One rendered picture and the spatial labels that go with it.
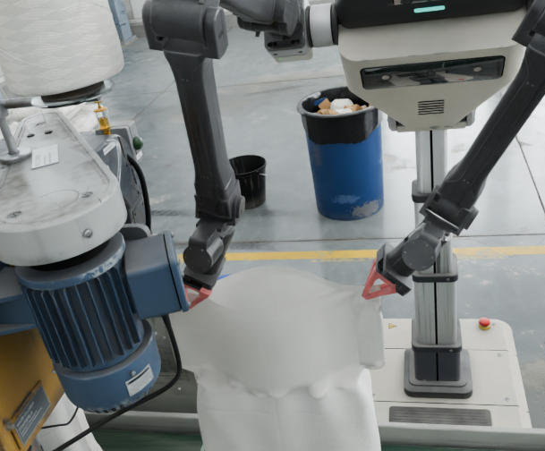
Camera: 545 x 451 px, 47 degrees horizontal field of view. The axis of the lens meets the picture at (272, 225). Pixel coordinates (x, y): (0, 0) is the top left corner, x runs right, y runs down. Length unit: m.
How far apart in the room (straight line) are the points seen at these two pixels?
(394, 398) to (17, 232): 1.50
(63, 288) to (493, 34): 0.96
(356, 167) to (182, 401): 1.83
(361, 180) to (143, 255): 2.63
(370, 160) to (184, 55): 2.59
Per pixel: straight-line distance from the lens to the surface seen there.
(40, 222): 0.80
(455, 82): 1.45
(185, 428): 1.94
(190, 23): 0.88
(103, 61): 0.89
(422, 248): 1.06
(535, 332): 2.76
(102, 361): 0.91
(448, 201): 1.10
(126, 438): 1.97
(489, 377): 2.15
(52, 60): 0.87
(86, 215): 0.79
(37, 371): 1.08
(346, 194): 3.47
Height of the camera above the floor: 1.73
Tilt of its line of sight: 29 degrees down
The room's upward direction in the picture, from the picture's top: 10 degrees counter-clockwise
